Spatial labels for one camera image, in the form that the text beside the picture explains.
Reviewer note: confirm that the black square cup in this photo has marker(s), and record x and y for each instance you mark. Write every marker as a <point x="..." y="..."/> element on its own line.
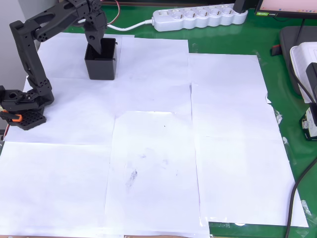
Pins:
<point x="101" y="69"/>

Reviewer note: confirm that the green desk mat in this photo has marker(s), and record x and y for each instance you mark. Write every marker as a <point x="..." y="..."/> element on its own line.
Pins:
<point x="262" y="37"/>

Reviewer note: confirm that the black device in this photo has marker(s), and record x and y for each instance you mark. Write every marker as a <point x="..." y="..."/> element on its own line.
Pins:
<point x="312" y="79"/>

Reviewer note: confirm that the black computer monitor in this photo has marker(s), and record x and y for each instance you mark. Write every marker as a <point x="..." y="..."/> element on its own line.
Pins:
<point x="284" y="6"/>

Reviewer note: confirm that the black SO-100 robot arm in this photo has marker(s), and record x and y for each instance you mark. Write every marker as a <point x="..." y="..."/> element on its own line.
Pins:
<point x="27" y="57"/>

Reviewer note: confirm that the white device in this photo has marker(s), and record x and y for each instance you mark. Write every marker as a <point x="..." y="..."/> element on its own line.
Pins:
<point x="301" y="64"/>

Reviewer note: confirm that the orange and black clamp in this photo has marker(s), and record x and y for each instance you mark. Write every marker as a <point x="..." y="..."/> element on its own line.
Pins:
<point x="15" y="118"/>

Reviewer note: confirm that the white power strip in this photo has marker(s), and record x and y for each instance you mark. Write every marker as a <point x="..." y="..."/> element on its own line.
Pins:
<point x="198" y="19"/>

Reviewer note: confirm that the red and black USB stick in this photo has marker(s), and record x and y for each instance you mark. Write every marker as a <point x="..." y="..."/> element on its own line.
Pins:
<point x="275" y="50"/>

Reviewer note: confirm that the grey pad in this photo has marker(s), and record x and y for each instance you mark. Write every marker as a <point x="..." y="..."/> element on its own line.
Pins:
<point x="287" y="49"/>

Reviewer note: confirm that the black plug adapter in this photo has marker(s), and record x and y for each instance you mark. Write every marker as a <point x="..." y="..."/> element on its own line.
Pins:
<point x="240" y="5"/>

